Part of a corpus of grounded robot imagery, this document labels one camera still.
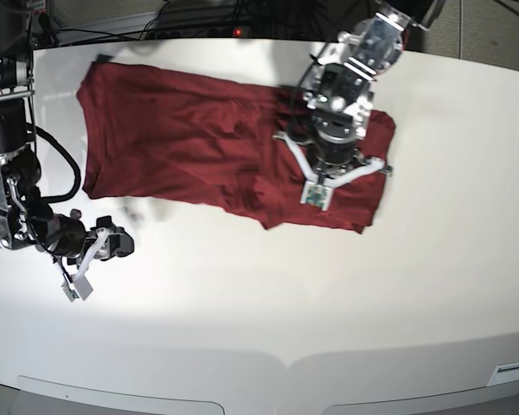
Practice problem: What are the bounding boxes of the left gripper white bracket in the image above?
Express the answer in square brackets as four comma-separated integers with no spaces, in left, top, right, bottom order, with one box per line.
[272,131,393,212]

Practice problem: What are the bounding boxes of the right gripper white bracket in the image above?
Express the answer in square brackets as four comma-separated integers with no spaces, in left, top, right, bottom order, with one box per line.
[52,216,135,302]

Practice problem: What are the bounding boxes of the dark red long-sleeve shirt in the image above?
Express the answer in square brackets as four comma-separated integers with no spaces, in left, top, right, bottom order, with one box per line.
[77,62,386,233]

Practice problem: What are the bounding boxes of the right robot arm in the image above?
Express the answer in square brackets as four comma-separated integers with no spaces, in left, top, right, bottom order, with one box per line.
[0,1,134,301]

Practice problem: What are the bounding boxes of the black power strip red light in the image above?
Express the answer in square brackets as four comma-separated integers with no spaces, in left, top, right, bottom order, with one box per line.
[144,26,249,40]

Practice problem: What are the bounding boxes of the white label plate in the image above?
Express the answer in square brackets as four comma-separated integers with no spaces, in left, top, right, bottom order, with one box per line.
[487,362,519,386]

